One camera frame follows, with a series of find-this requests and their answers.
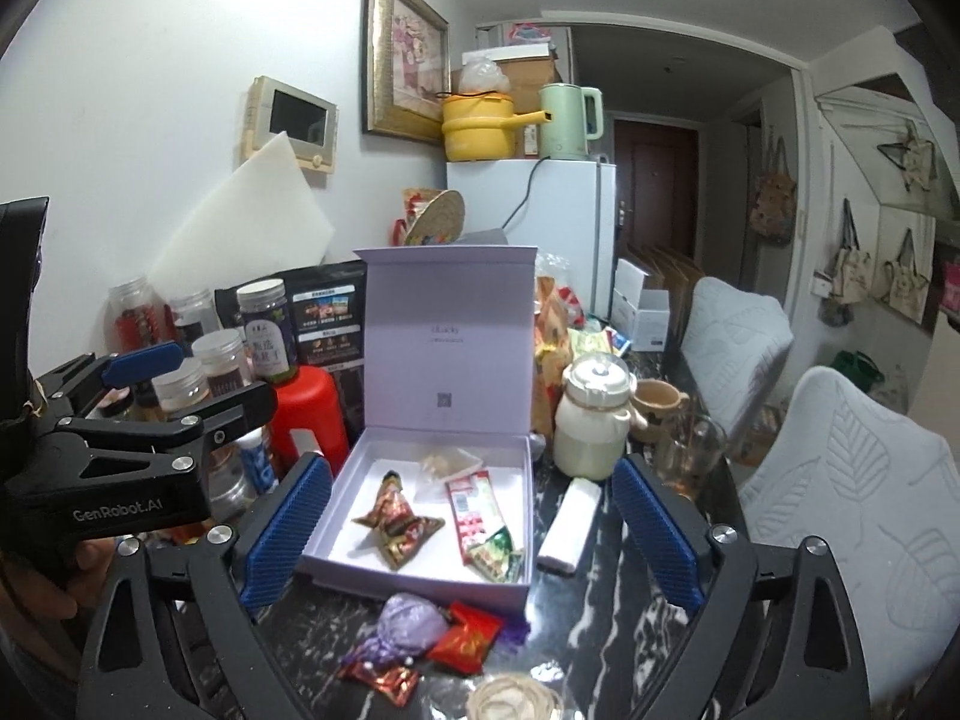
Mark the purple label jar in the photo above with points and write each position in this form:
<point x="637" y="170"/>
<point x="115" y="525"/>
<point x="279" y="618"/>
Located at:
<point x="262" y="330"/>

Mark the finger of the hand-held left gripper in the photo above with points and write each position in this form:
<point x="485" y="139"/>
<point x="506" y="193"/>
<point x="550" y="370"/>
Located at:
<point x="142" y="364"/>
<point x="225" y="412"/>

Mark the brown ceramic mug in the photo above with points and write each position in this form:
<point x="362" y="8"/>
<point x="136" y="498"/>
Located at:
<point x="656" y="405"/>

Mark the woven straw fan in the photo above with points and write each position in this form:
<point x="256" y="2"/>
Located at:
<point x="436" y="217"/>

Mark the long red snack packet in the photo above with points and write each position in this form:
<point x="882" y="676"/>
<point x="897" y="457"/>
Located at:
<point x="471" y="514"/>

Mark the blue tube white cap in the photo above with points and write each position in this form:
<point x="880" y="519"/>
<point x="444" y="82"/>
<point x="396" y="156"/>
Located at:
<point x="259" y="459"/>

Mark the dark wooden door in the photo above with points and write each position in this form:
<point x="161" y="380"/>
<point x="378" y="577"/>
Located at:
<point x="652" y="187"/>

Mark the purple candy wrapper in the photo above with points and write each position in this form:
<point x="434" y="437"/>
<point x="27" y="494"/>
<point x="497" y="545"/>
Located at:
<point x="405" y="626"/>

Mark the cream tote bag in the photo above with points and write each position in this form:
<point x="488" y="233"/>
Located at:
<point x="847" y="262"/>
<point x="907" y="281"/>

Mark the wall intercom panel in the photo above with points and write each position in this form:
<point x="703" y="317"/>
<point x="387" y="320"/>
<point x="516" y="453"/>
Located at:
<point x="289" y="124"/>

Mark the green bag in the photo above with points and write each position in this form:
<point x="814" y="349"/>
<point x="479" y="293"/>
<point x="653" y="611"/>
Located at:
<point x="859" y="371"/>

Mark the white lid clear jar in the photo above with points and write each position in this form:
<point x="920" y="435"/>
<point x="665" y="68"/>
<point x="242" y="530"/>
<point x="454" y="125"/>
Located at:
<point x="191" y="315"/>

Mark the glass cup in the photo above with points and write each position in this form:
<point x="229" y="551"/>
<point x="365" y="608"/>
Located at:
<point x="690" y="457"/>

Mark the white cardboard carton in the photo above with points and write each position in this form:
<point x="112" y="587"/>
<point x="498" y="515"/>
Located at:
<point x="641" y="311"/>

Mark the gold patterned candy packet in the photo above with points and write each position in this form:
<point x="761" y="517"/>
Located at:
<point x="397" y="525"/>

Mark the brown printed tote bag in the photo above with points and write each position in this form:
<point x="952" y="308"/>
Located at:
<point x="776" y="199"/>

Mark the red label clear jar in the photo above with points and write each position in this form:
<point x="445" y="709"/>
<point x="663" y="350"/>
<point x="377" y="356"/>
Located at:
<point x="135" y="315"/>

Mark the white fridge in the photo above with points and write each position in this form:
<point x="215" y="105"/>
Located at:
<point x="555" y="232"/>

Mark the clear zip bag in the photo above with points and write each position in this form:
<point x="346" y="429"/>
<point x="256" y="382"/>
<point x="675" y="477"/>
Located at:
<point x="448" y="469"/>

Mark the red canister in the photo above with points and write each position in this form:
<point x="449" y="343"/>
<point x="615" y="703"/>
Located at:
<point x="304" y="416"/>

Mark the cardboard box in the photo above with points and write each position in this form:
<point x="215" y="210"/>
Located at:
<point x="517" y="67"/>

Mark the white foam board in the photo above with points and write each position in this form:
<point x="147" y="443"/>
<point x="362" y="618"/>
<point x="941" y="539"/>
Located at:
<point x="240" y="217"/>

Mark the green snack packet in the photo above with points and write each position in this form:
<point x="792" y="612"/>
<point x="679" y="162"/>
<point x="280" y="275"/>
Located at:
<point x="495" y="556"/>

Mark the grey leaf-pattern chair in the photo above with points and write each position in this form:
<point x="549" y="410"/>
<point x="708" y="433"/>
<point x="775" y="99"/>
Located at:
<point x="847" y="540"/>
<point x="739" y="352"/>

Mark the green electric kettle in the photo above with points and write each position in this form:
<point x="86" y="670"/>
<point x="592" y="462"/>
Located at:
<point x="568" y="120"/>

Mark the white ceramic lidded pot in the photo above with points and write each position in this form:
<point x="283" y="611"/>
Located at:
<point x="592" y="424"/>

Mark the white tissue pack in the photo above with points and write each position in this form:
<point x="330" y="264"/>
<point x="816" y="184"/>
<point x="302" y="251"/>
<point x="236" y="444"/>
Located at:
<point x="571" y="525"/>

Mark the yellow pot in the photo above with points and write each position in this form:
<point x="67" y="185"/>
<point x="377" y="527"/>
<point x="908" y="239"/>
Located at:
<point x="480" y="131"/>

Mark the brown label jar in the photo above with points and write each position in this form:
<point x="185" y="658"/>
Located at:
<point x="221" y="364"/>

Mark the black printed pouch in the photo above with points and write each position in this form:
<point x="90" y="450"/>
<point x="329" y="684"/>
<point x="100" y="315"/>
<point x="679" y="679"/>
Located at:
<point x="322" y="330"/>

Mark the lavender gift box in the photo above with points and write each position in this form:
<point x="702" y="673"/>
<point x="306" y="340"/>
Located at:
<point x="442" y="360"/>

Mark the gold framed picture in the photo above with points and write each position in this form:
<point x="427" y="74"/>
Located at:
<point x="405" y="52"/>

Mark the brown candy packet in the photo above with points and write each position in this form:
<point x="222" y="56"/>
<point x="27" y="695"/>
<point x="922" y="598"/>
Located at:
<point x="379" y="681"/>

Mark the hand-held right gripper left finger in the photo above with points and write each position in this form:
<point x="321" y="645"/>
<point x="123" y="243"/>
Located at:
<point x="285" y="540"/>

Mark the orange snack bag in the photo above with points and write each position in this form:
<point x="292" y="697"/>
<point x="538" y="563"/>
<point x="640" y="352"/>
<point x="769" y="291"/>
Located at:
<point x="555" y="322"/>

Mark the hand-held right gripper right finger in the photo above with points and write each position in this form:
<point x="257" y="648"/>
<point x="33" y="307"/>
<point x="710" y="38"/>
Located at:
<point x="660" y="532"/>

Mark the person's left hand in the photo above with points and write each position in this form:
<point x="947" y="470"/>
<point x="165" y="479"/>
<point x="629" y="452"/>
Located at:
<point x="94" y="555"/>

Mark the red candy packet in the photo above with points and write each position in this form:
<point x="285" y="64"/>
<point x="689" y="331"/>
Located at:
<point x="465" y="637"/>

